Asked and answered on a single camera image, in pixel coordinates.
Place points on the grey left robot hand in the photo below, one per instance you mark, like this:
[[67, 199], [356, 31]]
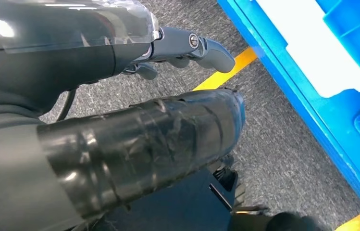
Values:
[[71, 63]]

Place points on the blue metal shelf rack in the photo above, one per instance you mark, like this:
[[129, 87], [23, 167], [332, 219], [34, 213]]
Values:
[[294, 79]]

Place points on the yellow floor tape square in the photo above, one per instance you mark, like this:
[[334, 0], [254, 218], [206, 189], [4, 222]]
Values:
[[224, 75]]

